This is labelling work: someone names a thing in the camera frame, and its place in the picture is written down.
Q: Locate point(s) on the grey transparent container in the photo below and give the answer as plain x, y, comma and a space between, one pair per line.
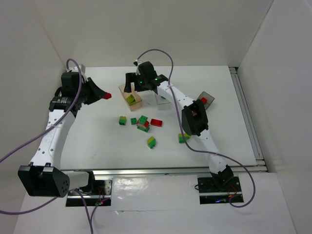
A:
209, 98

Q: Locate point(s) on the yellow green red lego stack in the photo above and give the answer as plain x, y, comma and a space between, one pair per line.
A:
183, 137

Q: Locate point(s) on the clear transparent container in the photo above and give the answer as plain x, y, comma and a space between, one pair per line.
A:
162, 105

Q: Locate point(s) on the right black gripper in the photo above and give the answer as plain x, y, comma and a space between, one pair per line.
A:
131, 76

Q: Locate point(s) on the lime green lego cube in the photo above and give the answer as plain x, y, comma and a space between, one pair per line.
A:
131, 99

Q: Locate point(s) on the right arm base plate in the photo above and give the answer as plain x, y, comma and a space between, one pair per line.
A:
209, 193

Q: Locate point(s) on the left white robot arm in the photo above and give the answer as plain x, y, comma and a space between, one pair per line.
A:
43, 176

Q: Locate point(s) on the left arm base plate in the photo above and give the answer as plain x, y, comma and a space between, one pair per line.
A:
98, 194

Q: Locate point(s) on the aluminium front rail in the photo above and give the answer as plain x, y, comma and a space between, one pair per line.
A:
173, 171

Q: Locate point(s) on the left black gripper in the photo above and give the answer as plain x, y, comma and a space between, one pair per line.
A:
88, 90

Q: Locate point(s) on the orange transparent container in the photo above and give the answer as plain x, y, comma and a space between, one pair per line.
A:
138, 104

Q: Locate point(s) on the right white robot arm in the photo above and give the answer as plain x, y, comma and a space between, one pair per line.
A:
192, 116

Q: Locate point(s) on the aluminium side rail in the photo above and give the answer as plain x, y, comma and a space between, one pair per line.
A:
247, 117

